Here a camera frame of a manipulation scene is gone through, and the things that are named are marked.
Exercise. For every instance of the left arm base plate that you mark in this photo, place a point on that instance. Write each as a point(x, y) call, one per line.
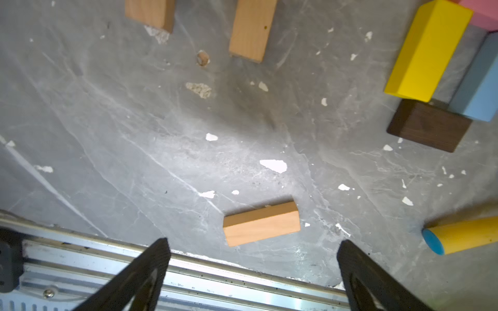
point(11, 260)

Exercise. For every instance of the yellow block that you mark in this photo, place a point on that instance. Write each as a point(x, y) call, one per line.
point(432, 39)

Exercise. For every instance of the dark brown block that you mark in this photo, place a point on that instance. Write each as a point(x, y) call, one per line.
point(428, 125)

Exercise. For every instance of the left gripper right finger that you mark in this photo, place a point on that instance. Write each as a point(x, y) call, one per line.
point(368, 286)

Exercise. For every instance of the blue block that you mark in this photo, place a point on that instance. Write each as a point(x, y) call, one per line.
point(476, 95)

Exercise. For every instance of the wooden block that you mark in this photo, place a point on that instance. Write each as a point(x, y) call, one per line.
point(261, 224)
point(251, 28)
point(159, 14)

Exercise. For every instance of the pink block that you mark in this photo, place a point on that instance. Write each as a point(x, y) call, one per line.
point(484, 13)

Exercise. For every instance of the aluminium rail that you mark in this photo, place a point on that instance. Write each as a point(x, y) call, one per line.
point(64, 268)

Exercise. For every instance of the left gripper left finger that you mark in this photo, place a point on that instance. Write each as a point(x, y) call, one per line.
point(138, 286)

